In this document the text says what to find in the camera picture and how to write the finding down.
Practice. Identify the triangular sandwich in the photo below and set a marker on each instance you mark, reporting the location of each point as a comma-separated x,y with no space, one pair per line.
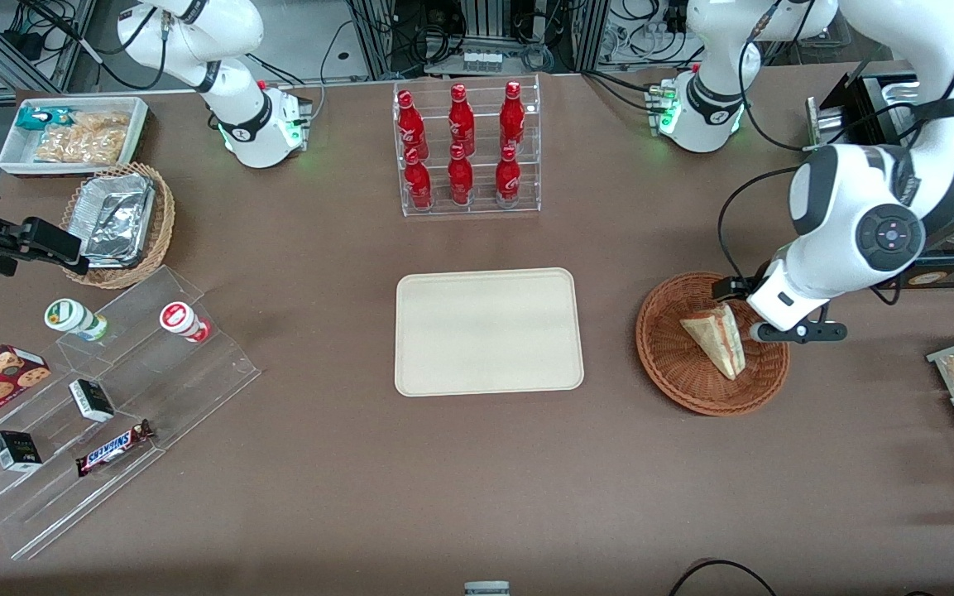
721,348

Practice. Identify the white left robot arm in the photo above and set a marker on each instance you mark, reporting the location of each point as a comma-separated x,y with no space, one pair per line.
849,207

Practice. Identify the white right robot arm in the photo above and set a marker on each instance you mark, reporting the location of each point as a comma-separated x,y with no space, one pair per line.
228,33

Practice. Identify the light tan wicker basket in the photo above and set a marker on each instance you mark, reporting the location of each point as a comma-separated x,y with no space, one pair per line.
164,223

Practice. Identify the brown round wicker basket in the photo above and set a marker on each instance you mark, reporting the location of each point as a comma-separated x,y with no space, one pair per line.
675,364

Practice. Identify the beige plastic tray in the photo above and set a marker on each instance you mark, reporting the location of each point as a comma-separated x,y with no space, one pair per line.
489,331

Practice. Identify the stacked aluminium foil containers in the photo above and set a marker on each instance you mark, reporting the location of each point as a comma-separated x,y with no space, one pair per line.
117,219

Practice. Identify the white rectangular plastic bin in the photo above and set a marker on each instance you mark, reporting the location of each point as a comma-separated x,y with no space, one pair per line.
17,157

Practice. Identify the green lid yogurt cup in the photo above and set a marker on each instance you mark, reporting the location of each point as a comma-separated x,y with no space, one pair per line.
71,317

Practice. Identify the clear bag of chips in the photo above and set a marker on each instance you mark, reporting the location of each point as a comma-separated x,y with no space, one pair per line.
83,142

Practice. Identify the teal snack packet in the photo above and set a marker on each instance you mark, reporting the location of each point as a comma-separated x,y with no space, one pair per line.
38,117

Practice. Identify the red lid yogurt cup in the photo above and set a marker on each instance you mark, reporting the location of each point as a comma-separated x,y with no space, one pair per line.
179,319

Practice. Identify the small black box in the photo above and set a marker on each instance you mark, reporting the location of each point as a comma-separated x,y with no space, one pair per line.
16,451
92,400

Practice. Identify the clear acrylic stepped display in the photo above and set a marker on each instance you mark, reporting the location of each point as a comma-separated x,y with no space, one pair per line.
195,389

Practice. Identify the Snickers chocolate bar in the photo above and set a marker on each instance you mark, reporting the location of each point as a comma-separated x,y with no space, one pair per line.
112,447

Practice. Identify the red cola bottle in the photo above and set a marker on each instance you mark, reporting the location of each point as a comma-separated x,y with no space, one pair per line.
419,184
461,120
512,116
460,180
508,180
410,124

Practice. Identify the clear acrylic bottle rack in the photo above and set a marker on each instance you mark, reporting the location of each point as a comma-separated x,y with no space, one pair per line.
481,211

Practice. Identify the small grey device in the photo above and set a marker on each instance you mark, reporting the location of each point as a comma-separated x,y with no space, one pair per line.
486,589

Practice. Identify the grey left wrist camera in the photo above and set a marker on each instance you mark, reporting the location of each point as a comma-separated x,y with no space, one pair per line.
807,333

